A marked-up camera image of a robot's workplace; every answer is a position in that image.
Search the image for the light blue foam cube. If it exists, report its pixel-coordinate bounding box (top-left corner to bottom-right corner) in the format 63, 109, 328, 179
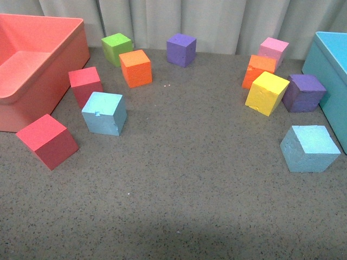
81, 92, 127, 136
280, 125, 340, 173

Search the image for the left orange foam cube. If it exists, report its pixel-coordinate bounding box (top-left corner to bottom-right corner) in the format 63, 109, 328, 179
119, 50, 152, 88

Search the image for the orange foam cube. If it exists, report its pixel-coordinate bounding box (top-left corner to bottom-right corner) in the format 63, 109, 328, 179
242, 55, 277, 89
119, 50, 152, 88

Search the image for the left purple foam cube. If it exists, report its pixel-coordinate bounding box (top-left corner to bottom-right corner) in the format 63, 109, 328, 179
166, 33, 197, 68

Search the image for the purple foam cube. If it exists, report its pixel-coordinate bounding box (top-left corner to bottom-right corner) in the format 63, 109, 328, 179
282, 74, 326, 113
166, 33, 197, 68

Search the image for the yellow foam cube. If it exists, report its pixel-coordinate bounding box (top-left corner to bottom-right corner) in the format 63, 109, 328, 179
245, 71, 290, 116

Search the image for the rear red foam cube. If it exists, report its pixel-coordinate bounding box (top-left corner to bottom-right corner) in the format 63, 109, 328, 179
68, 67, 104, 108

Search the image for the red foam cube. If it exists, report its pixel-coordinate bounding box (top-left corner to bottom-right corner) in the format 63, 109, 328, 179
68, 67, 104, 108
16, 114, 79, 170

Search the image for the green foam cube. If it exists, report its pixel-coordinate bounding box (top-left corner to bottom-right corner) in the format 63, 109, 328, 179
101, 33, 133, 67

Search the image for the right orange foam cube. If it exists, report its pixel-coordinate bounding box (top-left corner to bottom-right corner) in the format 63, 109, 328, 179
242, 55, 277, 89

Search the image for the white curtain backdrop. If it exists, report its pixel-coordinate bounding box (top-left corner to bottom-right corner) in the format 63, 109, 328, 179
1, 1, 346, 60

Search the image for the front red foam cube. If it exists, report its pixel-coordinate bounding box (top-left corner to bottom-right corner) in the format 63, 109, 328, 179
16, 114, 79, 170

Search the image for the pink foam cube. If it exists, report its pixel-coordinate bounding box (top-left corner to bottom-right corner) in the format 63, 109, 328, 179
258, 37, 289, 69

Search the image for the right purple foam cube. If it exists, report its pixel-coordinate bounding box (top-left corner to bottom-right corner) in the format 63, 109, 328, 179
282, 74, 326, 113

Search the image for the red plastic bin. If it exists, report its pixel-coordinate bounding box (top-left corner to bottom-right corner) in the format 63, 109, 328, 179
1, 14, 90, 132

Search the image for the light blue plastic bin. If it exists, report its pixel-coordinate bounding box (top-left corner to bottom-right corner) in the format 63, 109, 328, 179
302, 31, 346, 152

